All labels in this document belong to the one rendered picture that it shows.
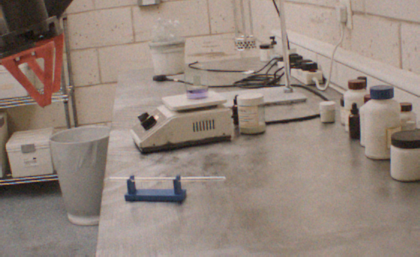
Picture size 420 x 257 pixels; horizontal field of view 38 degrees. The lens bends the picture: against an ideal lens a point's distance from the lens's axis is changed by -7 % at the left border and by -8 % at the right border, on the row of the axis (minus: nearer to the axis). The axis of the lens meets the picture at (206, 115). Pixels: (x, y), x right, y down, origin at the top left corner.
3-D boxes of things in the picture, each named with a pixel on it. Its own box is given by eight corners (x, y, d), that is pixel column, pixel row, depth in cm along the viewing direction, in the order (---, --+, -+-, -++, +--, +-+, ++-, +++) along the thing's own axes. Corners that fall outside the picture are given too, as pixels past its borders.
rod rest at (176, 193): (124, 200, 105) (121, 180, 104) (130, 193, 108) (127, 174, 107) (181, 201, 102) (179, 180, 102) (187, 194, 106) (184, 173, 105)
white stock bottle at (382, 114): (362, 159, 114) (360, 91, 111) (367, 149, 120) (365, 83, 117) (399, 160, 111) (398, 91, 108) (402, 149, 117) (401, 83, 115)
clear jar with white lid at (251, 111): (245, 127, 147) (242, 93, 145) (270, 128, 144) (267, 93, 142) (235, 134, 141) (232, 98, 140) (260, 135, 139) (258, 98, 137)
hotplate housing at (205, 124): (140, 154, 132) (136, 116, 130) (130, 140, 145) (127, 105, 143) (243, 138, 138) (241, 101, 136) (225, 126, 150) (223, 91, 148)
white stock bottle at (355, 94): (372, 126, 137) (370, 77, 134) (370, 132, 131) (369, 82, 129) (346, 127, 139) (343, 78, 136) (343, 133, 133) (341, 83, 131)
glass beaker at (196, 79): (181, 101, 140) (178, 64, 138) (204, 97, 142) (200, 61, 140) (192, 105, 134) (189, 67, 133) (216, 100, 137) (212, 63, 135)
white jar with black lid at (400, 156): (404, 184, 98) (404, 142, 97) (383, 174, 105) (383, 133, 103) (437, 177, 100) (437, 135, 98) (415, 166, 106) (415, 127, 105)
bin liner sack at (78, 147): (58, 229, 290) (44, 146, 281) (64, 206, 323) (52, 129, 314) (127, 223, 293) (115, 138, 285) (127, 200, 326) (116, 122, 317)
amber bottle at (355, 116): (364, 137, 128) (363, 103, 127) (352, 139, 128) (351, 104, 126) (358, 134, 131) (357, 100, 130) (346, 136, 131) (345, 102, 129)
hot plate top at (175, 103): (172, 111, 133) (172, 106, 133) (160, 101, 144) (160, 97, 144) (228, 103, 136) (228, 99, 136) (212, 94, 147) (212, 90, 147)
